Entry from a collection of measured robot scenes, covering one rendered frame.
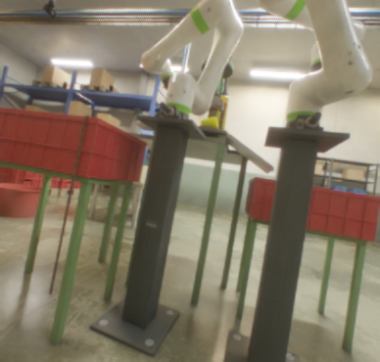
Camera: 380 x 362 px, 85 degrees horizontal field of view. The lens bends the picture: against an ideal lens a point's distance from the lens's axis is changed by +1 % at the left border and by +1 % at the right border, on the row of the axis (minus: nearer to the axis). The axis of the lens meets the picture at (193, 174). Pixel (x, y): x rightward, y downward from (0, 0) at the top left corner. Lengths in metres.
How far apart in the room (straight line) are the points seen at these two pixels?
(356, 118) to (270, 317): 7.03
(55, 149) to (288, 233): 0.93
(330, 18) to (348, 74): 0.18
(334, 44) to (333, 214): 0.76
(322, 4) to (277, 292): 0.96
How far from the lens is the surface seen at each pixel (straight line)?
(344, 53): 0.87
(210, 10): 1.19
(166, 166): 0.94
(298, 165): 0.88
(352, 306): 1.42
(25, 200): 2.78
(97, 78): 7.54
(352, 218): 1.30
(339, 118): 7.47
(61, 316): 1.04
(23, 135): 1.09
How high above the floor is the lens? 0.66
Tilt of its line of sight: 3 degrees up
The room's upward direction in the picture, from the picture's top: 10 degrees clockwise
